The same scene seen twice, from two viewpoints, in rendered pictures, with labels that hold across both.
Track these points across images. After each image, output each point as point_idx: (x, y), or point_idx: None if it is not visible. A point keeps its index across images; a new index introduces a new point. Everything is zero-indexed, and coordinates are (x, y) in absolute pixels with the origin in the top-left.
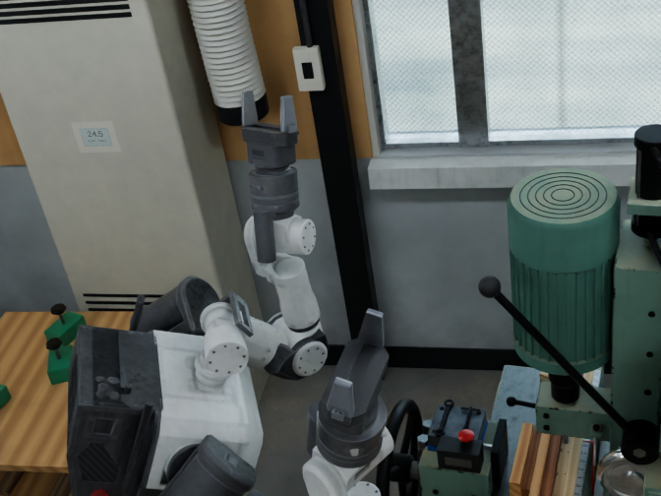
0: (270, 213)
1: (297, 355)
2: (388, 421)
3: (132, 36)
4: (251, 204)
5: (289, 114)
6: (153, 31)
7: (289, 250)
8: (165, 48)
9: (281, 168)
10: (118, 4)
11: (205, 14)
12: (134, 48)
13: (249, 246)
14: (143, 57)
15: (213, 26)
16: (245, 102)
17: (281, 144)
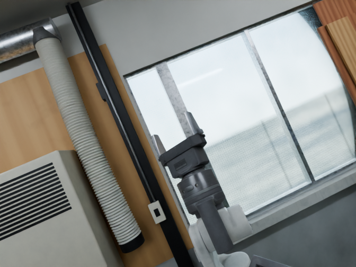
0: (212, 199)
1: None
2: None
3: (73, 219)
4: (188, 208)
5: (194, 122)
6: (83, 212)
7: (238, 233)
8: (90, 221)
9: (202, 168)
10: (64, 204)
11: (106, 200)
12: (74, 225)
13: (200, 249)
14: (80, 228)
15: (112, 204)
16: (156, 141)
17: (198, 142)
